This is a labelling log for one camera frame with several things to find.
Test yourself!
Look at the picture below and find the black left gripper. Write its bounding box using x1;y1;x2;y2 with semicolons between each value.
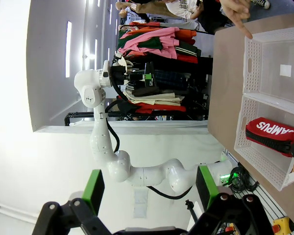
111;65;155;88

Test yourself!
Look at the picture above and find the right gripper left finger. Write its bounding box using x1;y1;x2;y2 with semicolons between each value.
32;169;113;235

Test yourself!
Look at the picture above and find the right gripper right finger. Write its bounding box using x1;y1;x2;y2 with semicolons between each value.
188;165;274;235

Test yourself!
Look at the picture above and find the red zipper pouch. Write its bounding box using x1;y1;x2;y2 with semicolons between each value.
245;117;294;159

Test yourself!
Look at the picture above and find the person's right hand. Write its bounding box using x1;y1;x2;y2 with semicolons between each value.
220;0;254;40

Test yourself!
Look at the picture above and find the cream hanging garment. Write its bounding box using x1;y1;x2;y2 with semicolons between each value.
124;90;184;106

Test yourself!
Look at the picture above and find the pink hanging garment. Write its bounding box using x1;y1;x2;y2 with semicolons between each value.
117;26;181;59

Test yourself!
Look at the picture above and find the white perforated plastic basket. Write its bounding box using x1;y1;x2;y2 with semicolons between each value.
242;25;294;106
234;94;294;192

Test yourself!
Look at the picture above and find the person in white t-shirt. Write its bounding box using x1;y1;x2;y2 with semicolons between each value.
165;0;204;20

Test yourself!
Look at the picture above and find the yellow emergency stop button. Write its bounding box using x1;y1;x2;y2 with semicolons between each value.
271;216;294;235

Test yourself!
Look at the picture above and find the black garment rail post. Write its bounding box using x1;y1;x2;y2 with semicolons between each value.
65;111;209;127

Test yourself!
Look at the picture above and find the black floor cable heap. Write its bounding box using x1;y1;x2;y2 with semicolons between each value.
229;164;259;194

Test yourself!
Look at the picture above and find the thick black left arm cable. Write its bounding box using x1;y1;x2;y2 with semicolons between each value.
105;70;194;200

